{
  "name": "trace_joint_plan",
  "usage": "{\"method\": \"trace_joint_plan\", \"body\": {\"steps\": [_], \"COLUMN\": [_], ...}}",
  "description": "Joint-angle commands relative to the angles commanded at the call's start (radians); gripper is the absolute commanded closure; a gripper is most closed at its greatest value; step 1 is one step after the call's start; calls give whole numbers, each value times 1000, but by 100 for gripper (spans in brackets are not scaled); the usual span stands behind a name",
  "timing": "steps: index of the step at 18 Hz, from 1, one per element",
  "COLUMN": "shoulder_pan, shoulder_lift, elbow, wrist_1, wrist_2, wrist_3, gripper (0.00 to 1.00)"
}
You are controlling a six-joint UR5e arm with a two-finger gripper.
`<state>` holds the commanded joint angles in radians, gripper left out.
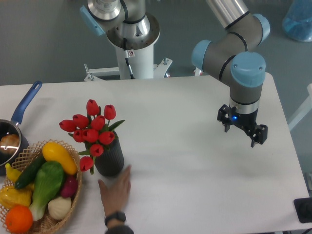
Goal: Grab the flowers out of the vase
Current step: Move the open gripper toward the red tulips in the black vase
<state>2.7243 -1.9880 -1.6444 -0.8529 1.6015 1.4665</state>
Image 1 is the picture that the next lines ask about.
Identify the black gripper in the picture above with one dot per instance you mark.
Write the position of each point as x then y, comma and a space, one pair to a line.
246, 122

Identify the dark grey ribbed vase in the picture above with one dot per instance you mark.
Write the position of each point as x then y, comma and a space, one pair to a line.
110, 163

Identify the red tulip bouquet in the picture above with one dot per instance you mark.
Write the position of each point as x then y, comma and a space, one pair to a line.
94, 130

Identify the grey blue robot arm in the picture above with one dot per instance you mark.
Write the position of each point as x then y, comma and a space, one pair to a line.
232, 60

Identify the person's bare hand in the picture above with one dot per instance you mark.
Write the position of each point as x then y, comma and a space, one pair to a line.
115, 197

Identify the black device at edge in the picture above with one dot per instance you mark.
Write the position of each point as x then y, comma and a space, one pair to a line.
303, 207

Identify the blue plastic bag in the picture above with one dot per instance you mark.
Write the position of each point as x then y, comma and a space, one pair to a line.
297, 23

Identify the black wrist watch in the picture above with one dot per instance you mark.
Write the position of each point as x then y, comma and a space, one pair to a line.
119, 216

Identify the purple red onion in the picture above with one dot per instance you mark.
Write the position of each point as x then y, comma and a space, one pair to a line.
70, 187

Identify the yellow squash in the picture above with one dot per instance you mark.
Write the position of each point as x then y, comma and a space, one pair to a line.
53, 151

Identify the green bok choy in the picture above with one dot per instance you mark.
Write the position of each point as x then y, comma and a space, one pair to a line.
48, 182

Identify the white garlic bulb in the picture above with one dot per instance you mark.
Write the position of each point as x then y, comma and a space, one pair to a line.
58, 208

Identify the green cucumber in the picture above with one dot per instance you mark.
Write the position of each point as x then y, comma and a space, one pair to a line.
29, 173

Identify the brown bread roll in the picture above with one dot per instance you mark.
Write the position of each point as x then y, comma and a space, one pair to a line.
9, 144

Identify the yellow banana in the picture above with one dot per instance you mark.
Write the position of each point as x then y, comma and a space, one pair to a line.
13, 175

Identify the orange fruit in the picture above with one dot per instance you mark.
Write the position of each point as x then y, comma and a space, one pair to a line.
19, 219

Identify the yellow bell pepper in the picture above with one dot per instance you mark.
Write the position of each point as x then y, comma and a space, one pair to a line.
11, 197

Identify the white metal frame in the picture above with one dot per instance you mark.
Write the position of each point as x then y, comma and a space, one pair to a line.
302, 110

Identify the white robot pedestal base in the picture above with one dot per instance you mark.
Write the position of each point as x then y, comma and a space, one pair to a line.
134, 47

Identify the blue handled saucepan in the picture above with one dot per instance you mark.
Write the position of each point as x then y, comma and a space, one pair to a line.
12, 126

